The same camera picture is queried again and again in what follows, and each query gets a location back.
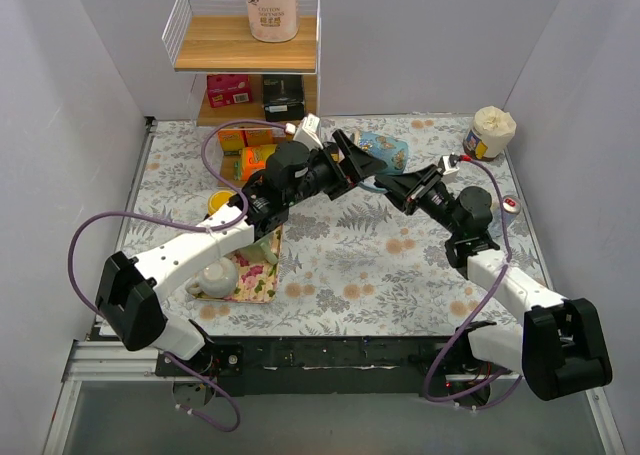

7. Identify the blue butterfly ceramic mug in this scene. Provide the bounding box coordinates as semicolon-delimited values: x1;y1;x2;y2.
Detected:
349;130;409;175

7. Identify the light green mug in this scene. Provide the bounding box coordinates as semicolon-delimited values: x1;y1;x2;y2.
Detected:
241;236;279;265

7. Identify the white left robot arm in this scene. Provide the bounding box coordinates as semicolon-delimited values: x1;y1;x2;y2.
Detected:
96;130;386;375

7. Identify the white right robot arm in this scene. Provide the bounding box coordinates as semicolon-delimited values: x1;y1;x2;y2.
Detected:
375;165;613;401

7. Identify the yellow mug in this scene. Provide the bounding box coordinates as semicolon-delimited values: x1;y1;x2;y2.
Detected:
207;190;235;216

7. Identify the white ceramic mug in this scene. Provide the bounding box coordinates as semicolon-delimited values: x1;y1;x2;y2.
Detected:
186;257;239;299

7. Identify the floral tablecloth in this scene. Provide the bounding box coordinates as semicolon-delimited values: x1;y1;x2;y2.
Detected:
134;114;547;336

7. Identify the orange yellow sponge pack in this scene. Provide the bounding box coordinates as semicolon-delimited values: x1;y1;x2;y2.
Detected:
234;144;277;181

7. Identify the yellow box middle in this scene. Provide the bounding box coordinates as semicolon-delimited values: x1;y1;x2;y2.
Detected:
244;128;274;147

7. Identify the yellow box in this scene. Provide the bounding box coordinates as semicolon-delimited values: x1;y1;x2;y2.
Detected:
244;128;274;147
217;128;246;156

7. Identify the cartoon jar with cloth lid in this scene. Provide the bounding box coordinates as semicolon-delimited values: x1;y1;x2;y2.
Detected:
463;106;517;161

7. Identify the black coffee bag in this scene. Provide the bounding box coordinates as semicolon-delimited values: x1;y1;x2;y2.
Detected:
262;74;306;122

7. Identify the yellow box left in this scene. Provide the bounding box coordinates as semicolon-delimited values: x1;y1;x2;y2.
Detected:
217;128;246;156

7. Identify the floral serving tray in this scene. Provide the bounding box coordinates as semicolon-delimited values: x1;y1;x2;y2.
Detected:
191;226;283;303

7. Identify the red tissue box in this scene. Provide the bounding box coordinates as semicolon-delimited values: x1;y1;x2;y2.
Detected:
206;74;253;108

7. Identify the wrapped toilet paper roll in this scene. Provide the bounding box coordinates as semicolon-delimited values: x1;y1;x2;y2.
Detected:
246;0;299;43

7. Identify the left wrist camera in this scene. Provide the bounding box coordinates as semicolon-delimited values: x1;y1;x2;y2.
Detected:
284;113;323;150

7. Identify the wooden wire shelf rack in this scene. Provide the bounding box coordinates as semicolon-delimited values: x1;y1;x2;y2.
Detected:
161;0;321;191

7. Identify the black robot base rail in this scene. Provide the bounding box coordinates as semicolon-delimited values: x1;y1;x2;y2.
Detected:
154;332;516;406

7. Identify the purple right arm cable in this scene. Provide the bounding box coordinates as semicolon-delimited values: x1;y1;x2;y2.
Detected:
422;155;524;412

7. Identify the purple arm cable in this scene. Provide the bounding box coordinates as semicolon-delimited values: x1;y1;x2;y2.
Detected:
67;118;301;434
422;155;524;412

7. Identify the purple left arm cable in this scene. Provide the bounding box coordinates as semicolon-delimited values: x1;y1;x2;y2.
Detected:
67;118;301;434

